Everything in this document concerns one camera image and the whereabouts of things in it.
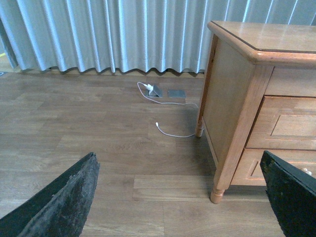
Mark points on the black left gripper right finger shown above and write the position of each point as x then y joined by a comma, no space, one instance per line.
292,195

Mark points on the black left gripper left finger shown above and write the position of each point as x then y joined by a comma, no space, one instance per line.
58,210

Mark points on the wooden top drawer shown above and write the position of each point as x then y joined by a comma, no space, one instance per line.
285,123

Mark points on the lower drawer wooden knob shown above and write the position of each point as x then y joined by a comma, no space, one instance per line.
307,171

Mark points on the wooden nightstand cabinet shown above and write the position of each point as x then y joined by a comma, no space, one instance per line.
248,61

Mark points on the grey floor socket box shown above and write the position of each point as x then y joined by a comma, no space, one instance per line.
156,92

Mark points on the white plug charger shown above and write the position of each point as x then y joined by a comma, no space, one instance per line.
149,87

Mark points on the grey floor socket cover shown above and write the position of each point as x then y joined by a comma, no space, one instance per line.
176,93

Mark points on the grey pleated curtain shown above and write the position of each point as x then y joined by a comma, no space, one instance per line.
128,34

